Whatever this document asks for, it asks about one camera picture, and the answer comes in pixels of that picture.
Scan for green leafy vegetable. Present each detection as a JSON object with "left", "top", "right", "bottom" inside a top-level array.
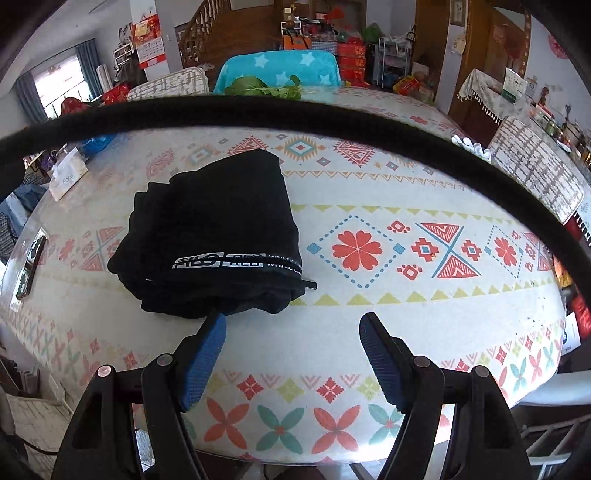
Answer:
[{"left": 225, "top": 75, "right": 303, "bottom": 101}]

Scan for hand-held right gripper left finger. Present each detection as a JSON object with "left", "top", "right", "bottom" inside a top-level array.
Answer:
[{"left": 51, "top": 313, "right": 228, "bottom": 480}]

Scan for red wall calendar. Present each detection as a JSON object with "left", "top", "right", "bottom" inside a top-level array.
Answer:
[{"left": 131, "top": 14, "right": 165, "bottom": 71}]

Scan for white chair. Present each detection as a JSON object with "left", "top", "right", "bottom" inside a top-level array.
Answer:
[{"left": 519, "top": 369, "right": 591, "bottom": 480}]

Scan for thick black cable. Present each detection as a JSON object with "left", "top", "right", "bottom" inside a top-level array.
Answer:
[{"left": 0, "top": 95, "right": 591, "bottom": 305}]

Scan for red bag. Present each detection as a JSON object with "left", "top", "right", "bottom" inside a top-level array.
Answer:
[{"left": 60, "top": 96, "right": 89, "bottom": 116}]

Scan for blue window curtain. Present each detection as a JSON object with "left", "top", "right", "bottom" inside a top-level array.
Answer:
[
  {"left": 75, "top": 39, "right": 106, "bottom": 99},
  {"left": 15, "top": 73, "right": 48, "bottom": 124}
]

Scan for lace side table cloth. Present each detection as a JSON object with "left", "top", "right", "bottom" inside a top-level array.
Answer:
[{"left": 457, "top": 68, "right": 539, "bottom": 126}]

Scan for patterned tablecloth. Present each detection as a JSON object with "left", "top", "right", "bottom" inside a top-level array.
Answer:
[{"left": 0, "top": 85, "right": 567, "bottom": 463}]

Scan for stack of red gift boxes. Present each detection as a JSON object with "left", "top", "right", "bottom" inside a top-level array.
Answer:
[{"left": 337, "top": 41, "right": 370, "bottom": 88}]

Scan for blue denim garment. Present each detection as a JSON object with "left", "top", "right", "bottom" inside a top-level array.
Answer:
[{"left": 0, "top": 184, "right": 47, "bottom": 223}]

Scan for metal storage rack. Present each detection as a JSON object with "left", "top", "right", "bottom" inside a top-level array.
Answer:
[{"left": 378, "top": 36, "right": 413, "bottom": 89}]

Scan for white tissue box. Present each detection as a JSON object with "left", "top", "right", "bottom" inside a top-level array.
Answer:
[{"left": 48, "top": 148, "right": 89, "bottom": 202}]

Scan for blue plastic package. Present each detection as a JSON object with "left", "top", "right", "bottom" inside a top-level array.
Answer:
[{"left": 79, "top": 134, "right": 117, "bottom": 157}]

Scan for white glove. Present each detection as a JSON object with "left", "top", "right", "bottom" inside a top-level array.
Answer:
[{"left": 451, "top": 135, "right": 493, "bottom": 161}]

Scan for plaid garment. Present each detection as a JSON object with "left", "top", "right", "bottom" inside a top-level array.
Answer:
[{"left": 0, "top": 215, "right": 20, "bottom": 260}]

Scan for black pants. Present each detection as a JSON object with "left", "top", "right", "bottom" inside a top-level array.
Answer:
[{"left": 107, "top": 148, "right": 318, "bottom": 320}]

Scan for wooden staircase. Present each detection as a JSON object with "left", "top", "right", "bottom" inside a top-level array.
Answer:
[{"left": 178, "top": 0, "right": 284, "bottom": 88}]

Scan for teal star blanket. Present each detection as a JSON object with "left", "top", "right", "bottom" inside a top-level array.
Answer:
[{"left": 213, "top": 50, "right": 341, "bottom": 96}]

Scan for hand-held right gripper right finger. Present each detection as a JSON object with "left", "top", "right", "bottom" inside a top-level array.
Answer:
[{"left": 359, "top": 312, "right": 534, "bottom": 480}]

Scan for grey patterned chair cover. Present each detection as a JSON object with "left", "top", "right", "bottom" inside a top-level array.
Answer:
[
  {"left": 127, "top": 67, "right": 209, "bottom": 101},
  {"left": 487, "top": 115, "right": 586, "bottom": 225}
]

